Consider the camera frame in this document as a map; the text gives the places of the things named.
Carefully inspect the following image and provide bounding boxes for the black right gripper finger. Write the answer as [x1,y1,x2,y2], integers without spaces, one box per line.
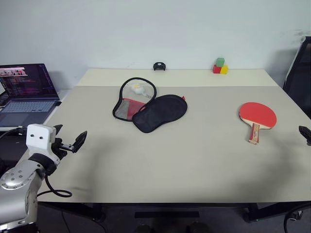
[298,125,311,147]

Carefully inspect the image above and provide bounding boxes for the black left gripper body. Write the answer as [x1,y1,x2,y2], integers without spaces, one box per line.
[50,137,75,161]

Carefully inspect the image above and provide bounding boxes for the red table tennis paddle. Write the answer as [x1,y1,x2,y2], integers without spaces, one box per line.
[238,101,278,145]

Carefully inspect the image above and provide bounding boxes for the small white yellow duck charm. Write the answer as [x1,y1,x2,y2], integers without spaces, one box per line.
[131,83,147,96]

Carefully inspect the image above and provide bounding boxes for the black red mesh paddle case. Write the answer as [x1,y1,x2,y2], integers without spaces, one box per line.
[112,77,189,134]

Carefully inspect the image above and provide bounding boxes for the open blue laptop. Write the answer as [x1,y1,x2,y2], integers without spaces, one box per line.
[0,63,62,128]

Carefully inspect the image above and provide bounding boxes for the black office chair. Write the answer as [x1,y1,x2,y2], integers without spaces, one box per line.
[282,36,311,118]

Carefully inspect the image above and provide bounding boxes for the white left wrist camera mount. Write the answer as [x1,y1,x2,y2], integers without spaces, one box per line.
[26,123,61,166]

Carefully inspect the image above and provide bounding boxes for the black table frame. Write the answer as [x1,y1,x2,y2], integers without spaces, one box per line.
[37,201,311,223]

